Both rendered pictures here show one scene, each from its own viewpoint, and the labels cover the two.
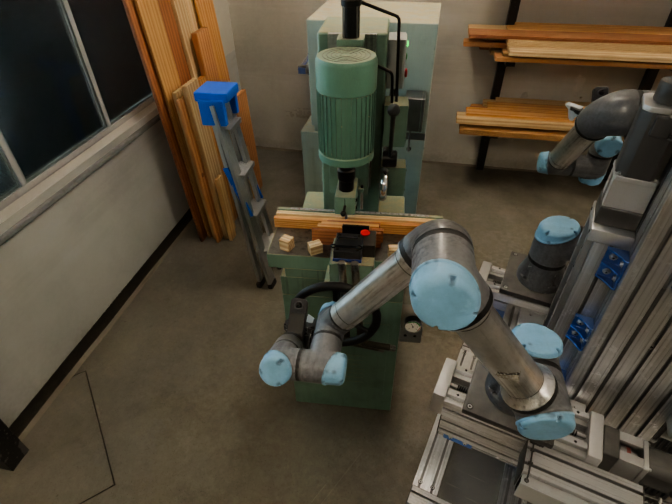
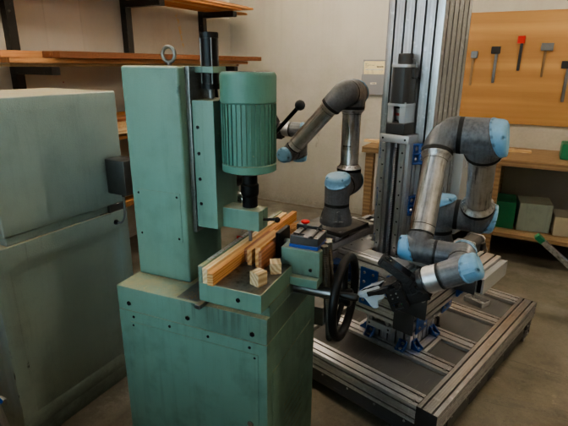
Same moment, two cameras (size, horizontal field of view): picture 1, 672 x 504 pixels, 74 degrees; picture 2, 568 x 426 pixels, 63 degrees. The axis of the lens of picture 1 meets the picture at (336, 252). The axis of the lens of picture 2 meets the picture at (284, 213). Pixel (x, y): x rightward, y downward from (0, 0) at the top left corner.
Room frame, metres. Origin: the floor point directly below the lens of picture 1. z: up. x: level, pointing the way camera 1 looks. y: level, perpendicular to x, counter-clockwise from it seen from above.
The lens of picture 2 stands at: (0.79, 1.35, 1.53)
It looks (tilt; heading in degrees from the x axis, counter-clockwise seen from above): 18 degrees down; 286
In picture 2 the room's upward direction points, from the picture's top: straight up
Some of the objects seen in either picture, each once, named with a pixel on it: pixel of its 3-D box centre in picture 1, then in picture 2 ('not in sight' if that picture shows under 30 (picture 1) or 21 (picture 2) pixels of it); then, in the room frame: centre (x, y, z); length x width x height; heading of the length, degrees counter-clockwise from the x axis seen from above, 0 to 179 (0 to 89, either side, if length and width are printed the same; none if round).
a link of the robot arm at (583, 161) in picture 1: (589, 167); (297, 150); (1.34, -0.87, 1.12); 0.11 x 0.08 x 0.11; 77
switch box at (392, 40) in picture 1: (396, 60); not in sight; (1.60, -0.22, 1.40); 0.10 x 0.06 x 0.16; 173
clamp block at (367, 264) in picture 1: (353, 261); (307, 254); (1.10, -0.06, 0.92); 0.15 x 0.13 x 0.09; 83
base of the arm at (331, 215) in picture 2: (543, 267); (335, 212); (1.11, -0.70, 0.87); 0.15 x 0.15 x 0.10
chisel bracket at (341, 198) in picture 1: (347, 197); (245, 218); (1.32, -0.04, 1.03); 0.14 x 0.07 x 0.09; 173
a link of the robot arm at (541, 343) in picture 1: (531, 354); (440, 210); (0.66, -0.47, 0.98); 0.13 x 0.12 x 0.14; 170
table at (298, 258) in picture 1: (355, 255); (284, 262); (1.18, -0.07, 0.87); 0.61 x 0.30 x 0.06; 83
